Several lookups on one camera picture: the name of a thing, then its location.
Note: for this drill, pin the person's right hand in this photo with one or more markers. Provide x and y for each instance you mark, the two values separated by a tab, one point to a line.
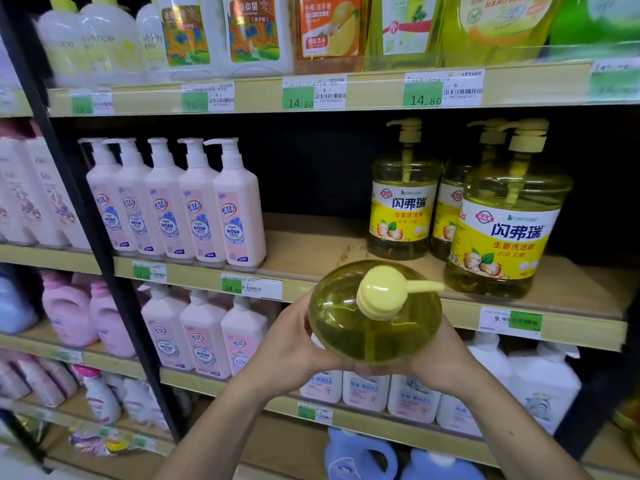
440	367

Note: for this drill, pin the person's left hand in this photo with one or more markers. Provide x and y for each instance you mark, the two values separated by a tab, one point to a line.
285	354

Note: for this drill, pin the yellow dish soap pump bottle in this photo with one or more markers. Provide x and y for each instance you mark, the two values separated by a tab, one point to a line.
445	214
505	244
340	314
402	214

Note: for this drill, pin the person's right forearm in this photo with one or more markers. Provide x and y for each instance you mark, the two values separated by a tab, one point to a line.
520	439

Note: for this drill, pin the person's left forearm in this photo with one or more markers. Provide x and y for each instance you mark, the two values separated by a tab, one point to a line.
215	434

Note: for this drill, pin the white baby label bottle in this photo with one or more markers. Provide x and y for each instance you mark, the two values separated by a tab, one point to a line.
412	399
322	387
365	392

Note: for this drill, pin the pink angular pump bottle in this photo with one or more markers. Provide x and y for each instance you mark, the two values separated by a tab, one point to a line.
205	344
167	339
242	334

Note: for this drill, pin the green white price tag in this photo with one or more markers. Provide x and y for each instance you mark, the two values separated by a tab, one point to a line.
150	272
315	92
615	79
510	322
207	97
445	88
252	287
315	413
92	102
69	356

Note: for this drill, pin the light blue detergent jug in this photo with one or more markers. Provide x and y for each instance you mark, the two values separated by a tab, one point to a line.
350	467
15	309
435	469

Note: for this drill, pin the pink detergent jug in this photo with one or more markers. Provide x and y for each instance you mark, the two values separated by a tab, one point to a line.
70	314
112	324

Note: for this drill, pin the yellow orange detergent jug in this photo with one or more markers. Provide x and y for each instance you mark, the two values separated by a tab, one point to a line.
629	419

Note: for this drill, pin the purple yellow detergent pouch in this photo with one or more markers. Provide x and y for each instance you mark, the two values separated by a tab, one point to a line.
110	444

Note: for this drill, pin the white bottle floral label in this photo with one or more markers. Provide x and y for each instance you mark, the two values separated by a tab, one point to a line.
27	204
60	204
10	224

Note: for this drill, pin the white bottle colourful label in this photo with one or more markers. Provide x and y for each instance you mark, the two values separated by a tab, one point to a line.
185	34
255	29

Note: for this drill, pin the orange bottle lemon label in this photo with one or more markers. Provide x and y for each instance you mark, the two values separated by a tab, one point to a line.
330	29

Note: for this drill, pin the small white bottle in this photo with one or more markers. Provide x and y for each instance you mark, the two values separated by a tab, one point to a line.
152	44

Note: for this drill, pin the tall yellow green bottle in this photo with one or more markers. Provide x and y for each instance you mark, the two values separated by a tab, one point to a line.
407	24

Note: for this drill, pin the round yellow hand wash bottle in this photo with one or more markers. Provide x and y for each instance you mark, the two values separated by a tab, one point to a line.
500	19

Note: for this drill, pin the round white bottle green pump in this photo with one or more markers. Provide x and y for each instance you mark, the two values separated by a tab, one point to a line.
62	49
112	44

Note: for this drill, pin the round green hand wash bottle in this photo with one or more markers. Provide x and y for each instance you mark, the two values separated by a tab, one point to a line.
600	14

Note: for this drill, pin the pale lavender bottle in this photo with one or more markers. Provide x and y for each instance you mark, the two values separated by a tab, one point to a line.
7	64

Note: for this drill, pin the wooden shelf rack black frame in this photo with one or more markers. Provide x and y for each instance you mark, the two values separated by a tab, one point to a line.
320	239

